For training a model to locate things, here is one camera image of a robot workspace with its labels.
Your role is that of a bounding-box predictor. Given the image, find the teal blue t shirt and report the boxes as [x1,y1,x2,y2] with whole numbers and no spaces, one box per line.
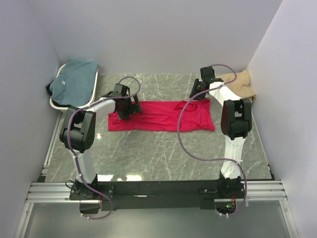
[50,57,99,107]

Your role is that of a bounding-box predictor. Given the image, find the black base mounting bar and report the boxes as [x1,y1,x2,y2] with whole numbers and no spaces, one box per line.
[69,179,245,211]

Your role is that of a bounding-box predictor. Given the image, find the beige folded t shirt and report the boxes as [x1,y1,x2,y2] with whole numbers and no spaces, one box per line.
[226,70,256,103]

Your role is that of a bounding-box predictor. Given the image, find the black garment in basket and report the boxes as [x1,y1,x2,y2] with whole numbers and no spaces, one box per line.
[46,83,53,97]

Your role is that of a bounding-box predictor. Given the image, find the white laundry basket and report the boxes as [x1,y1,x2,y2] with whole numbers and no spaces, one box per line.
[50,64,99,112]

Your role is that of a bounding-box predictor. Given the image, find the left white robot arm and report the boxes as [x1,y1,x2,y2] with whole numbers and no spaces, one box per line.
[59,83,142,185]

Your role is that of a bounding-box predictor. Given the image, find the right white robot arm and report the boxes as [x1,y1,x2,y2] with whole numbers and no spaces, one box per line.
[189,65,252,179]

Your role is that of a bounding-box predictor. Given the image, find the aluminium frame rail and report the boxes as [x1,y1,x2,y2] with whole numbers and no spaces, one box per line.
[26,143,288,203]

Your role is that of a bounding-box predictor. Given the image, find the red t shirt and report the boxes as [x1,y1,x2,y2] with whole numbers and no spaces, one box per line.
[108,99,215,132]

